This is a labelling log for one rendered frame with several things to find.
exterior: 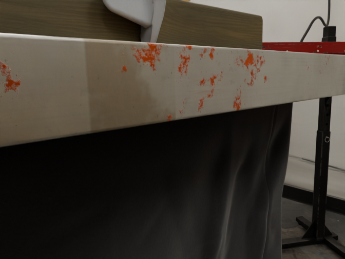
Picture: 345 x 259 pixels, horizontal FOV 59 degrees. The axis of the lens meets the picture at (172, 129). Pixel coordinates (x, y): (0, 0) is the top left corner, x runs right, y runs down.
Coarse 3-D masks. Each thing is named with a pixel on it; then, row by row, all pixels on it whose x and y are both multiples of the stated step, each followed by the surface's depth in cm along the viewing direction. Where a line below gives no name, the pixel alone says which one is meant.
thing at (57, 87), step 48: (0, 48) 10; (48, 48) 11; (96, 48) 12; (144, 48) 14; (192, 48) 16; (240, 48) 19; (0, 96) 10; (48, 96) 11; (96, 96) 12; (144, 96) 14; (192, 96) 16; (240, 96) 19; (288, 96) 23; (0, 144) 10
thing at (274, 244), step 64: (128, 128) 24; (192, 128) 29; (256, 128) 37; (0, 192) 19; (64, 192) 21; (128, 192) 25; (192, 192) 31; (256, 192) 41; (0, 256) 19; (64, 256) 22; (128, 256) 26; (192, 256) 33; (256, 256) 42
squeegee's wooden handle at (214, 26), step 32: (0, 0) 21; (32, 0) 22; (64, 0) 24; (96, 0) 26; (0, 32) 21; (32, 32) 23; (64, 32) 24; (96, 32) 26; (128, 32) 28; (160, 32) 30; (192, 32) 33; (224, 32) 37; (256, 32) 41
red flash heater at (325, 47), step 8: (264, 48) 128; (272, 48) 129; (280, 48) 130; (288, 48) 130; (296, 48) 131; (304, 48) 132; (312, 48) 133; (320, 48) 133; (328, 48) 134; (336, 48) 135; (344, 48) 136
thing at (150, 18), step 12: (108, 0) 24; (120, 0) 25; (132, 0) 26; (144, 0) 27; (156, 0) 26; (120, 12) 25; (132, 12) 26; (144, 12) 27; (156, 12) 27; (144, 24) 27; (156, 24) 27; (144, 36) 28; (156, 36) 28
